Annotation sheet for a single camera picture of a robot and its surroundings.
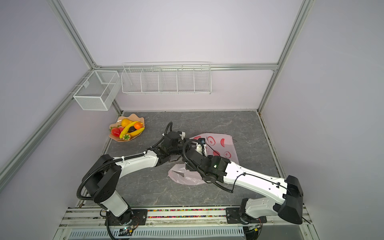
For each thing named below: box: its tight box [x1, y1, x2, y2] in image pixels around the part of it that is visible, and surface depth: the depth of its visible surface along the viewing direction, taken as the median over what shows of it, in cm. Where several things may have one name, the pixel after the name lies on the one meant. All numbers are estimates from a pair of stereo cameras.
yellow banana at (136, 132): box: [127, 127, 145, 137], surface depth 104 cm
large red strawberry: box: [111, 127, 121, 138], surface depth 102 cm
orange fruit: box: [133, 122, 143, 130], surface depth 106 cm
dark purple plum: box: [127, 126, 137, 133], surface depth 105 cm
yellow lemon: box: [121, 118, 133, 127], surface depth 109 cm
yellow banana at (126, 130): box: [119, 121, 139, 139], surface depth 106 cm
